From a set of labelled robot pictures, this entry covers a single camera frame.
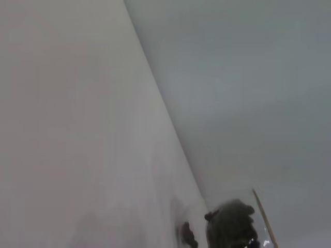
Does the double-walled clear glass cup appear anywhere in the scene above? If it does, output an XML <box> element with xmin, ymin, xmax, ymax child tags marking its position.
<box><xmin>169</xmin><ymin>188</ymin><xmax>280</xmax><ymax>248</ymax></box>

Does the coffee beans pile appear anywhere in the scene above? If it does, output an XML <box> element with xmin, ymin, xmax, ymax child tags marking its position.
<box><xmin>204</xmin><ymin>198</ymin><xmax>259</xmax><ymax>248</ymax></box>

